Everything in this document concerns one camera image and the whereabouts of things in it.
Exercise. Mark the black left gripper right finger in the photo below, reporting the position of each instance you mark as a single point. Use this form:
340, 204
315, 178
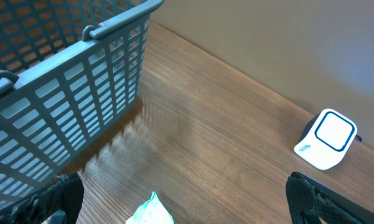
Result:
311, 202

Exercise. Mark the white barcode scanner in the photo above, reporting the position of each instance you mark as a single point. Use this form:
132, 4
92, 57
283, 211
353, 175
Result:
326, 139

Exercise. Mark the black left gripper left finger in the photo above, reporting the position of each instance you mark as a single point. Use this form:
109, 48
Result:
59, 202

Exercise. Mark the grey plastic mesh basket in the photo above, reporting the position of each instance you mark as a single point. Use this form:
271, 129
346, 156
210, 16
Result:
68, 70

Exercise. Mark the light blue small packet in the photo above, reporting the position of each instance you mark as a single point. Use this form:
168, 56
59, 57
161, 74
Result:
151, 212

